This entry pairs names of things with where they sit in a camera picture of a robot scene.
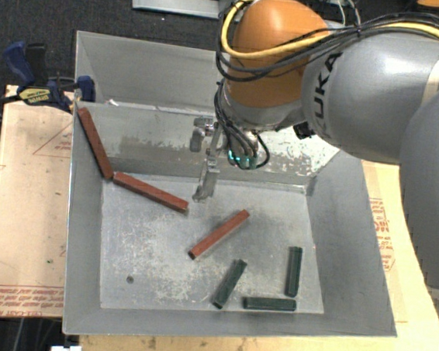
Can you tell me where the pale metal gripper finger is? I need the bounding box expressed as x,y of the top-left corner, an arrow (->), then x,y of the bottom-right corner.
206,157 -> 222,201
191,155 -> 213,205

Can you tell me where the red-brown flat block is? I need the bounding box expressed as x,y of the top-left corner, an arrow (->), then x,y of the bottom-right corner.
70,106 -> 122,181
109,170 -> 193,215
186,203 -> 252,267

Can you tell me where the grey metal bin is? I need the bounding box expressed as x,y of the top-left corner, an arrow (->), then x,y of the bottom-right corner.
45,29 -> 426,351

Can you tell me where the dark green flat block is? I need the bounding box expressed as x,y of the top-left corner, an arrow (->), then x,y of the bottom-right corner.
283,245 -> 305,299
211,256 -> 249,313
241,294 -> 299,316

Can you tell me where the brown cardboard board, red print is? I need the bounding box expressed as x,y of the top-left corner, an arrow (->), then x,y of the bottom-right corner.
0,84 -> 430,351

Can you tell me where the black cylinder on white bracket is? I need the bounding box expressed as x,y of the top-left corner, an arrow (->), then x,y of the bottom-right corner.
291,119 -> 316,142

